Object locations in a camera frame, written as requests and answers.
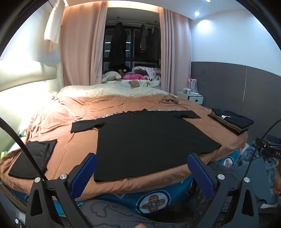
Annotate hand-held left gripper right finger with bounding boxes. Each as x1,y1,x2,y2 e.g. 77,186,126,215
187,152,260,228

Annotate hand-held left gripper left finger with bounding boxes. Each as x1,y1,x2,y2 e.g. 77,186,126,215
26,152,98,228

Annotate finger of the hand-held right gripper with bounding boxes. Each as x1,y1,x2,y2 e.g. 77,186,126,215
255,137,275,150

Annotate plain black t-shirt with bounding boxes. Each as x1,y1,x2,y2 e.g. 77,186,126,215
70,109,222,182

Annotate hanging dark clothes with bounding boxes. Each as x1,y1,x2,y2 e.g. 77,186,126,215
139,24,161,61

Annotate grey blue shaggy rug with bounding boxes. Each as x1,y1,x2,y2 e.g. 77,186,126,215
239,141,281,176

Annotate folded black printed t-shirt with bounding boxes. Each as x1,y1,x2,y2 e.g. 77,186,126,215
211,108,254,129

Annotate person's grey printed clothing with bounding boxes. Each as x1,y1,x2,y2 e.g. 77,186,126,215
77,162,281,228

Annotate blue printed bed sheet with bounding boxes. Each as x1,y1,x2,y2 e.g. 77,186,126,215
53,147,245,213

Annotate folded plain black garment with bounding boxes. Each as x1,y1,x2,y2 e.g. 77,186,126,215
8,139,58,179

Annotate brown blanket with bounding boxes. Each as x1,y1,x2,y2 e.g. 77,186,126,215
0,91,248,201

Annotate white nightstand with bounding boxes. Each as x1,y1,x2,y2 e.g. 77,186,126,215
177,89,204,105

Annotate cream blanket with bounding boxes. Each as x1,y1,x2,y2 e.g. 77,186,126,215
59,83,169,98

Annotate cream plush toy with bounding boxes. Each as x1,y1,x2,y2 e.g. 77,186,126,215
101,71,122,83

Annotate cream sheeted mattress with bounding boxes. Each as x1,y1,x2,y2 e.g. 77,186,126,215
103,79,162,88

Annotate pink cloth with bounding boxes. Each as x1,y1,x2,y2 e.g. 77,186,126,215
123,73,145,80

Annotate black plush toy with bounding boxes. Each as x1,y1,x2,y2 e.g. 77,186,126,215
114,65,132,76

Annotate white padded headboard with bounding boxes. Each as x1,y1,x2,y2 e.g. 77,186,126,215
0,60,64,141

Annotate pile of patterned bedding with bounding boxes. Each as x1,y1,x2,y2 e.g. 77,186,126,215
132,66,162,80

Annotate pink curtain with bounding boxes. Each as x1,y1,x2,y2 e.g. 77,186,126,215
60,0,108,87
158,6,192,93

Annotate hanging black coat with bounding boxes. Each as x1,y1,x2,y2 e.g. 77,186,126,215
109,22,128,66

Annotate white hanging garment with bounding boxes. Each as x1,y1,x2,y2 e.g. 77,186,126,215
43,0,66,52

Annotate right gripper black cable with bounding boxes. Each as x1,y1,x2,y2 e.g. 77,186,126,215
240,118,281,198

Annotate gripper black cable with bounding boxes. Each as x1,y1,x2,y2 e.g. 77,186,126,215
240,118,281,198
0,117,93,228

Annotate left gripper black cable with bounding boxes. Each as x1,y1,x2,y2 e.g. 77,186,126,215
0,117,93,228

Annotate tangled black cables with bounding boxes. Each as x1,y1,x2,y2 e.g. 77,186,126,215
158,96,182,106

